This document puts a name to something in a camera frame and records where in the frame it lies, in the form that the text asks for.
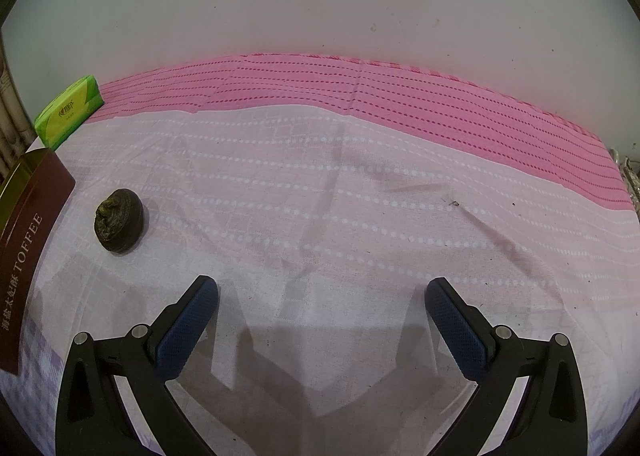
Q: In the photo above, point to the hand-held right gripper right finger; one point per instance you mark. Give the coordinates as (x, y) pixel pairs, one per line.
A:
(457, 331)

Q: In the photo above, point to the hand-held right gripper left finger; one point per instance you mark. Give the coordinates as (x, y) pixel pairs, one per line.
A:
(185, 326)

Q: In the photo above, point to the dark water chestnut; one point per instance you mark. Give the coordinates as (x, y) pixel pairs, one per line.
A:
(120, 221)

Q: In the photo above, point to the gold and red tin box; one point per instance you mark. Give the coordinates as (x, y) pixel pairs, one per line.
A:
(35, 236)

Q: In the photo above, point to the pink and purple checked tablecloth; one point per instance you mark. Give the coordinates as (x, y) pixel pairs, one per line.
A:
(350, 196)

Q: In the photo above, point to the green tissue pack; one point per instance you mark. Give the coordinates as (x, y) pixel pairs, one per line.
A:
(70, 108)

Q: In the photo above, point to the beige patterned curtain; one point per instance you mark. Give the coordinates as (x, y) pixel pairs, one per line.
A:
(12, 126)

